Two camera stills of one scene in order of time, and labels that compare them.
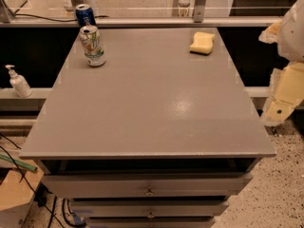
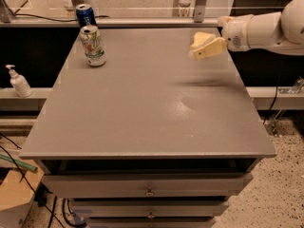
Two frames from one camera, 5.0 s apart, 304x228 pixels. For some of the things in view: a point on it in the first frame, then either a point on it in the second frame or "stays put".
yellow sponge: [202, 44] stays put
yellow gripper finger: [272, 33] -> [223, 21]
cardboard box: [16, 196] stays put
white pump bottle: [19, 83] stays put
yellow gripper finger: [278, 110] -> [217, 46]
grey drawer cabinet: [157, 137] stays put
